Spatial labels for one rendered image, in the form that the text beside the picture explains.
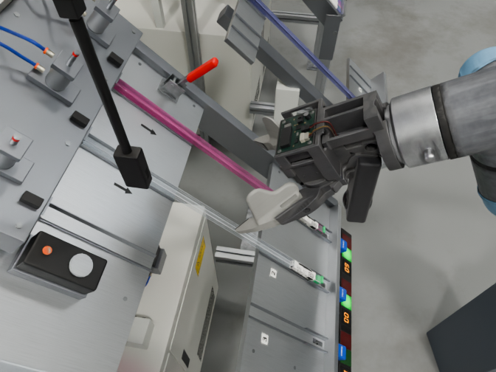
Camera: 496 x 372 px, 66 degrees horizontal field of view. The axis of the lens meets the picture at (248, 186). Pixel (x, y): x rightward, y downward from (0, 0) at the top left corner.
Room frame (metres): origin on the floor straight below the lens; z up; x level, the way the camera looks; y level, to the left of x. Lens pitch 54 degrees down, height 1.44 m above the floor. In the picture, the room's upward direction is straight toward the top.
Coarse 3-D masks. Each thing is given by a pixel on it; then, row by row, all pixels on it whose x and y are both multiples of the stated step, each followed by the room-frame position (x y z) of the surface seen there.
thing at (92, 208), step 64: (128, 64) 0.50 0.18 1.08; (128, 128) 0.39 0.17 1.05; (192, 128) 0.45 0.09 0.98; (64, 192) 0.26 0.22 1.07; (128, 192) 0.29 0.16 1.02; (0, 256) 0.17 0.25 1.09; (128, 256) 0.21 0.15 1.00; (0, 320) 0.11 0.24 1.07; (64, 320) 0.12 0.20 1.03; (128, 320) 0.14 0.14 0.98
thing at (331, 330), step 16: (336, 208) 0.45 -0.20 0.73; (336, 224) 0.41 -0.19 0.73; (336, 240) 0.37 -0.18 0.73; (336, 256) 0.34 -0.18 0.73; (336, 272) 0.30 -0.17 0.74; (336, 288) 0.27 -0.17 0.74; (336, 304) 0.24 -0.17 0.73; (336, 320) 0.21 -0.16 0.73; (336, 336) 0.18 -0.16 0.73; (336, 352) 0.15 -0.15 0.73; (336, 368) 0.13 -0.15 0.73
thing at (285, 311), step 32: (288, 224) 0.37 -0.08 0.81; (320, 224) 0.40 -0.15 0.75; (256, 256) 0.28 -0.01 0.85; (320, 256) 0.33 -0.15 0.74; (256, 288) 0.23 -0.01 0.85; (288, 288) 0.25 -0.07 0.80; (320, 288) 0.27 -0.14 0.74; (256, 320) 0.18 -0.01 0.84; (288, 320) 0.19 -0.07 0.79; (320, 320) 0.21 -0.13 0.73; (256, 352) 0.13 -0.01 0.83; (288, 352) 0.14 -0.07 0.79; (320, 352) 0.15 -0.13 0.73
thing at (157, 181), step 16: (96, 144) 0.33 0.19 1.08; (112, 160) 0.32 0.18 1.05; (160, 176) 0.33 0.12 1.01; (176, 192) 0.32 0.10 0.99; (192, 208) 0.31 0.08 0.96; (208, 208) 0.31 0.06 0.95; (224, 224) 0.30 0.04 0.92; (256, 240) 0.30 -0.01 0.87; (272, 256) 0.29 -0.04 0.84; (288, 256) 0.30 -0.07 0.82
